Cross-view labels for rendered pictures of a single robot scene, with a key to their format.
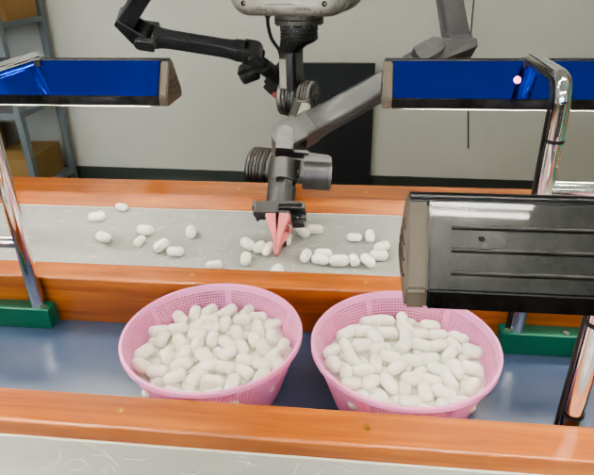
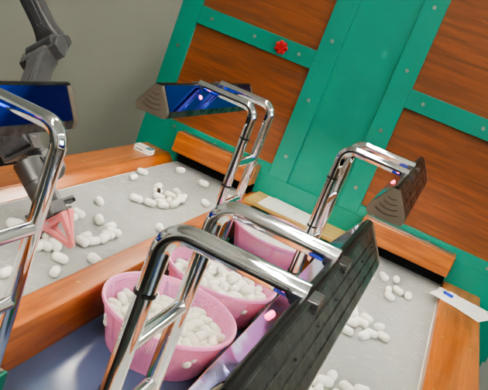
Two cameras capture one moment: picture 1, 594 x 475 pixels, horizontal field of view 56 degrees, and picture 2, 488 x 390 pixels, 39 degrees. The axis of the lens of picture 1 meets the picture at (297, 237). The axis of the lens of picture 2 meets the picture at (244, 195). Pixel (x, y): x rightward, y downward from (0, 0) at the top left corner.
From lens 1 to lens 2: 1.37 m
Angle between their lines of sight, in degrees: 76
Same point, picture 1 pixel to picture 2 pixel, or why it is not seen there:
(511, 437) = not seen: hidden behind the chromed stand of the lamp
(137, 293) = (56, 316)
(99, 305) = (25, 346)
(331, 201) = (7, 189)
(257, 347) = not seen: hidden behind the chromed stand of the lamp
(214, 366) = (186, 328)
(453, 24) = (49, 20)
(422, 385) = (246, 289)
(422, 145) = not seen: outside the picture
